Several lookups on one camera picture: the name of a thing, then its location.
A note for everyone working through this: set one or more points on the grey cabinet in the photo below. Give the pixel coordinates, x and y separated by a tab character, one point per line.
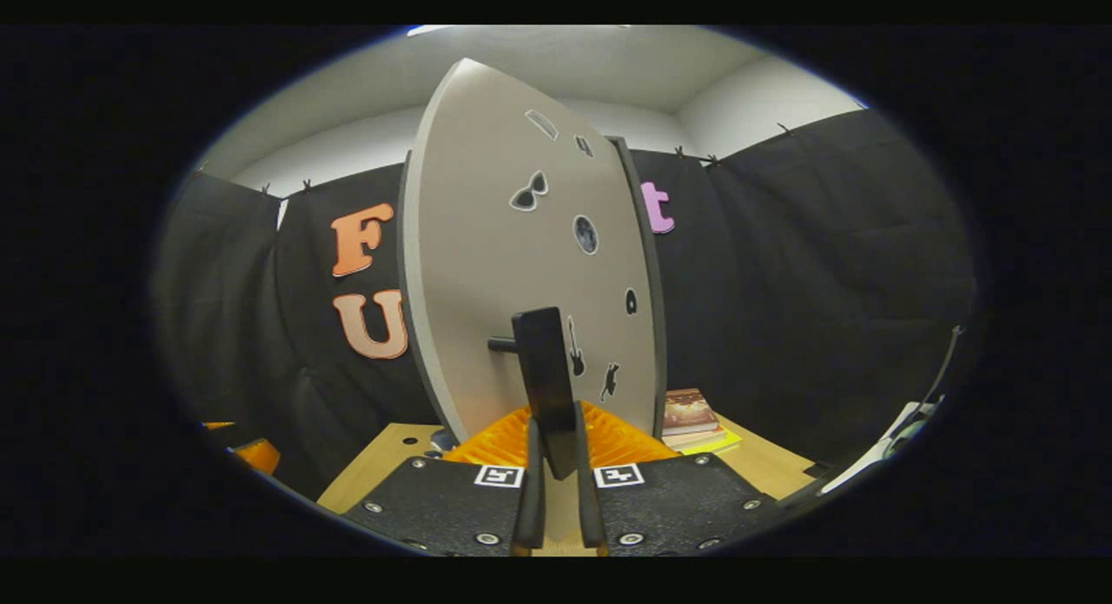
658	265

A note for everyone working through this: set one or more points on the black backdrop cloth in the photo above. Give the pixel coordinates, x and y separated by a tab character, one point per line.
825	282

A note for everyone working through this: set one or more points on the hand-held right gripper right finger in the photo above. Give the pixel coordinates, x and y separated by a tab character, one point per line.
591	508

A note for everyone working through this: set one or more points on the pale book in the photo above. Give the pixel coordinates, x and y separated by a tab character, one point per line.
695	437

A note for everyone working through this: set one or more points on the yellow book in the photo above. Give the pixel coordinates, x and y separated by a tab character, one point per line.
725	446

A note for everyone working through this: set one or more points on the white flat object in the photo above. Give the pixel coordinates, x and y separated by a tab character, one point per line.
895	439

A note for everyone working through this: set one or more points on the brown cover book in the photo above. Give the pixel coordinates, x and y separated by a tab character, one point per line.
689	410

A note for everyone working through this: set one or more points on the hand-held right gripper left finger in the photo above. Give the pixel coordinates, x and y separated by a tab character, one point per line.
528	500

